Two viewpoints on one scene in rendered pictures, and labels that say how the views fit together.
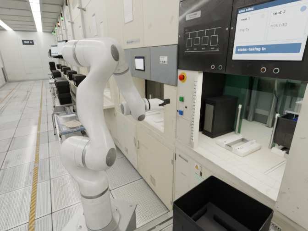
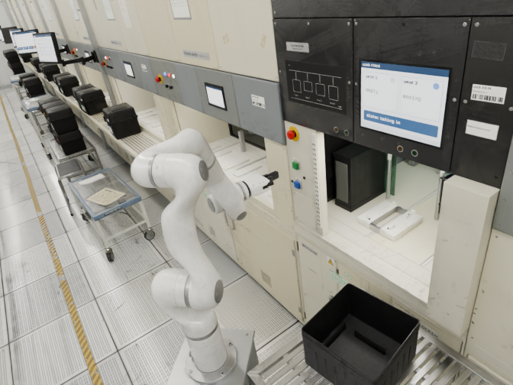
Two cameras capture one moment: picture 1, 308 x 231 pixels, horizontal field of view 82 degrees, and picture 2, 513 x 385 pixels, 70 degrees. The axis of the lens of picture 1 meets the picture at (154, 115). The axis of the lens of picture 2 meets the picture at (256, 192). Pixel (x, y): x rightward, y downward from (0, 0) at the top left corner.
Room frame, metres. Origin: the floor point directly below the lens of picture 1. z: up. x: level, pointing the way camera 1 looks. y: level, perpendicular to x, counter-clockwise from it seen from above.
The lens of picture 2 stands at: (-0.25, 0.01, 1.95)
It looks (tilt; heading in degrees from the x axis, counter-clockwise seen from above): 30 degrees down; 0
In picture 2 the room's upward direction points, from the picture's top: 9 degrees counter-clockwise
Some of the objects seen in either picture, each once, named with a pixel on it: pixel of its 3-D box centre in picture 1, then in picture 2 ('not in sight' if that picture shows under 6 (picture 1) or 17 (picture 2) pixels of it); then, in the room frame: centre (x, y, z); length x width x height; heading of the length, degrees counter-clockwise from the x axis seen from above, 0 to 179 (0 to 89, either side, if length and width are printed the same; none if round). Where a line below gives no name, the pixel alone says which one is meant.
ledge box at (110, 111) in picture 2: not in sight; (120, 120); (3.28, 1.16, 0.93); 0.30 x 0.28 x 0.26; 27
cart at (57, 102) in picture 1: (66, 108); (76, 158); (4.30, 2.22, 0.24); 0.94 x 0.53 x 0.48; 30
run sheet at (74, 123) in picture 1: (72, 123); (105, 195); (2.66, 1.31, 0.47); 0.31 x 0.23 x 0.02; 52
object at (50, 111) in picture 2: (63, 86); (61, 118); (4.02, 2.06, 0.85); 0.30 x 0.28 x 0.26; 29
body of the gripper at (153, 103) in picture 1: (153, 103); (253, 185); (1.09, 0.00, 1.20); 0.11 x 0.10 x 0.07; 120
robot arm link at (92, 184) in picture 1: (85, 163); (184, 300); (0.64, 0.30, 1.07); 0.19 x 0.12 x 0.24; 70
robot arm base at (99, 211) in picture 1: (97, 205); (206, 343); (0.63, 0.26, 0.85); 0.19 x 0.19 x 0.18
